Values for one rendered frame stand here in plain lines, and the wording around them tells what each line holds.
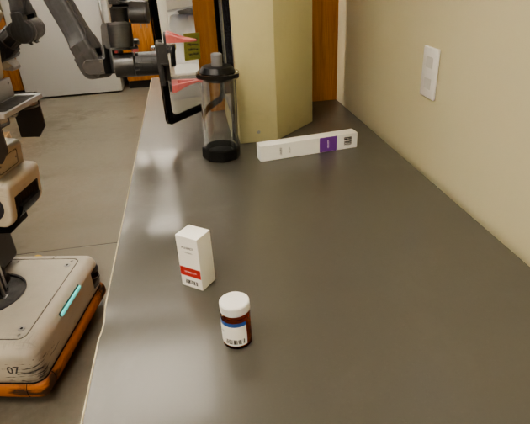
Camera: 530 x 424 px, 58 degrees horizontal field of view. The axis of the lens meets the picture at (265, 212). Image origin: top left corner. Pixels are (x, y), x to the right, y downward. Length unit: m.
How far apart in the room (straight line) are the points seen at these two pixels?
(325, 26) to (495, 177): 0.95
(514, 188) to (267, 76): 0.71
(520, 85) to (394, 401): 0.58
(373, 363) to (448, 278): 0.24
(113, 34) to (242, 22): 0.33
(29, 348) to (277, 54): 1.28
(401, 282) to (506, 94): 0.39
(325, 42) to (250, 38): 0.49
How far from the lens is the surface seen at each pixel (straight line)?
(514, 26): 0.97
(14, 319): 2.04
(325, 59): 1.79
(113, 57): 1.26
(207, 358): 0.69
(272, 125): 1.41
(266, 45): 1.36
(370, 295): 0.78
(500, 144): 1.00
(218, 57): 1.24
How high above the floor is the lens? 1.42
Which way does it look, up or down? 28 degrees down
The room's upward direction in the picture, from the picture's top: 3 degrees counter-clockwise
